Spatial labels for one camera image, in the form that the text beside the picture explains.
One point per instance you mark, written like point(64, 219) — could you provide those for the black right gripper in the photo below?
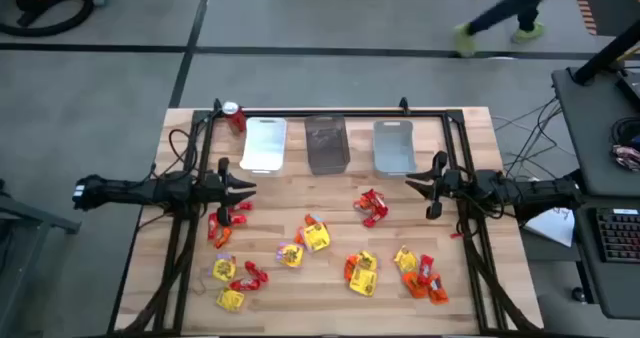
point(450, 183)

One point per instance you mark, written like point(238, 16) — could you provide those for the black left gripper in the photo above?
point(212, 190)

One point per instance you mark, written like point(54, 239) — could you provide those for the orange Reese's candy wrapper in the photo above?
point(299, 236)
point(351, 267)
point(223, 238)
point(312, 219)
point(414, 284)
point(437, 289)

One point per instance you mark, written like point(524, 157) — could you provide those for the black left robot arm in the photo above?
point(125, 190)

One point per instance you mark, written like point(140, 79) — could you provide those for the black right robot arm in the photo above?
point(540, 193)

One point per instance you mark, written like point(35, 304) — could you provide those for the light grey plastic bin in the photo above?
point(395, 150)

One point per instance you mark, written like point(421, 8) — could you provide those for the white plastic bin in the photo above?
point(263, 145)

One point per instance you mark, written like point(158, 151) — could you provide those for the small red tag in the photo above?
point(456, 235)

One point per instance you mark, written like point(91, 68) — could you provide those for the red soda can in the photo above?
point(234, 117)

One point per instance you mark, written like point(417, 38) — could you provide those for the dark translucent plastic bin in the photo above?
point(327, 145)

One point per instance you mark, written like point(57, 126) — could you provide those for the white paper sheet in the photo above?
point(555, 228)

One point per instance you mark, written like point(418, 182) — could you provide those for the grey desk top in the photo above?
point(590, 128)

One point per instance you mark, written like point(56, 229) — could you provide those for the dark grey desk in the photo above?
point(585, 278)

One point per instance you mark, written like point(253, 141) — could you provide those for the black caster wheel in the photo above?
point(578, 294)

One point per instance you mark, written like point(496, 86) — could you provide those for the person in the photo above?
point(505, 8)

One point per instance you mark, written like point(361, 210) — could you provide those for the grey metal stand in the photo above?
point(40, 217)

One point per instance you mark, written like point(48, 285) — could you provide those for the black keyboard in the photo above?
point(620, 235)

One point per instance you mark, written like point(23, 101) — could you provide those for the pink patterned pouch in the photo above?
point(627, 157)

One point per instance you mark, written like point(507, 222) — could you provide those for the black slanted pole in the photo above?
point(605, 53)

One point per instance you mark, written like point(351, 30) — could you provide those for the dark mat orange striped edge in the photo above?
point(615, 3)

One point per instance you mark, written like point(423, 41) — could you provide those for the black aluminium table frame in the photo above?
point(295, 113)

